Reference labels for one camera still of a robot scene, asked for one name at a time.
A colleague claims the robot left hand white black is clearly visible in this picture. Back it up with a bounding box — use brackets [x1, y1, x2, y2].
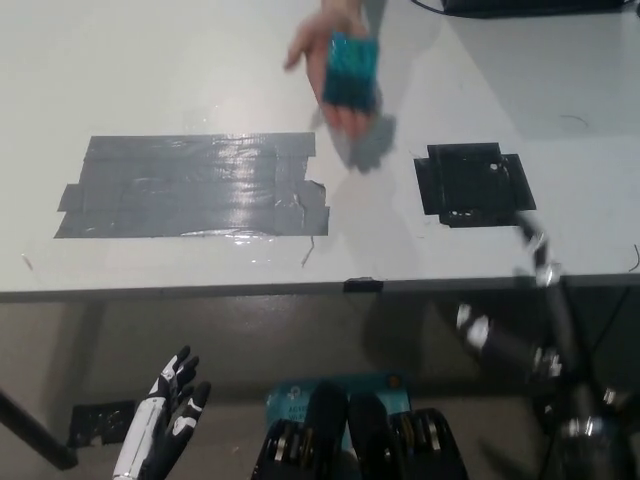
[111, 344, 213, 480]

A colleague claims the black slanted pole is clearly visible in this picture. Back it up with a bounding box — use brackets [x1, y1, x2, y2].
[0, 388, 80, 472]

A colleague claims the black perforated floor plate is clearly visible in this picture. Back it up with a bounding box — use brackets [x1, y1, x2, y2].
[66, 399, 140, 447]

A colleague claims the small black tape strip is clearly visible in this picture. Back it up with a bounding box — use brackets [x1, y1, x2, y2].
[343, 276, 385, 294]

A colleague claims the grey duct tape patch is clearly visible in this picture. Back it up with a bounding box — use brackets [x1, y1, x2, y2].
[53, 131, 332, 241]

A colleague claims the person's bare hand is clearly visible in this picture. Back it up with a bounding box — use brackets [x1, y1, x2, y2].
[282, 0, 399, 174]

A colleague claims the teal packet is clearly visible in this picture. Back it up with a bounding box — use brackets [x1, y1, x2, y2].
[321, 31, 382, 110]

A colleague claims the black tape square patch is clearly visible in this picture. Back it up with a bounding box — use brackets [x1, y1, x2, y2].
[413, 141, 538, 230]

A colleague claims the robot right hand white black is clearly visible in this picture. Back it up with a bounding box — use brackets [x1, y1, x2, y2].
[454, 209, 585, 387]

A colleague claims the black flat device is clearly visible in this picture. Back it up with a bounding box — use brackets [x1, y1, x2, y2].
[441, 0, 640, 20]

